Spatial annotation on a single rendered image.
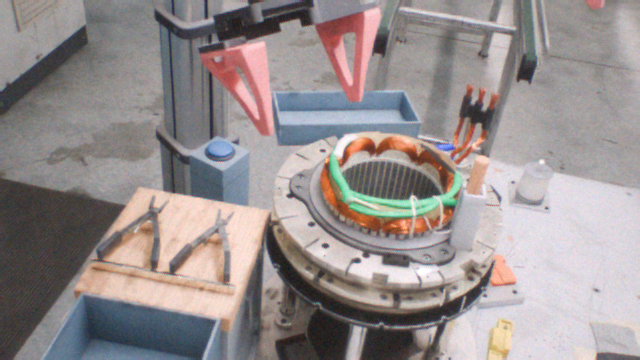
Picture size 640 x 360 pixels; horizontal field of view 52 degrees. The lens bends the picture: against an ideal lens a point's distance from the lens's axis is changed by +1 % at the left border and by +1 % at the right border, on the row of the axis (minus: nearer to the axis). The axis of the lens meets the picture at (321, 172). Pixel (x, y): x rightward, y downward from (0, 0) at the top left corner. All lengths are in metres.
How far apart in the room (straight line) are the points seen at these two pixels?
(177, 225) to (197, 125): 0.39
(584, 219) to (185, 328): 0.98
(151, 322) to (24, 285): 1.55
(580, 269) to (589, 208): 0.21
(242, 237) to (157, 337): 0.16
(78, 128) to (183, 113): 1.82
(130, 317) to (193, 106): 0.51
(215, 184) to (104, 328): 0.32
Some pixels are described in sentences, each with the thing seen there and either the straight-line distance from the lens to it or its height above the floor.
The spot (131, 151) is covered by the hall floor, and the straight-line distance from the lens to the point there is 2.86.
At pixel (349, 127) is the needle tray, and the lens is 1.11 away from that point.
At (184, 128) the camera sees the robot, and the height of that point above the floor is 0.97.
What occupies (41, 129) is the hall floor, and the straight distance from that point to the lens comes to 3.06.
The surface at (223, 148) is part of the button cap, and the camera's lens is 1.06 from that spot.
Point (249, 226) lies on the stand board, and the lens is 0.89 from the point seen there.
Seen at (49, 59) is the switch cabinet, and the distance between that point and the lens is 3.45.
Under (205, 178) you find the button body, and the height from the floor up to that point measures 1.00.
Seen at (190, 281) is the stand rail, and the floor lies 1.08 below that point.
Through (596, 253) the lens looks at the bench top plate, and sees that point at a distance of 1.45.
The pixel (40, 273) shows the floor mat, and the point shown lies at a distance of 2.37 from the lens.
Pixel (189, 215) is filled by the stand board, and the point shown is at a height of 1.07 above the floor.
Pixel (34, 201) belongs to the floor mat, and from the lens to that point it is 2.65.
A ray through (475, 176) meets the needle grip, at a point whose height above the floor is 1.21.
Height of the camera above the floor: 1.66
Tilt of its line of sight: 37 degrees down
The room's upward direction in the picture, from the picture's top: 7 degrees clockwise
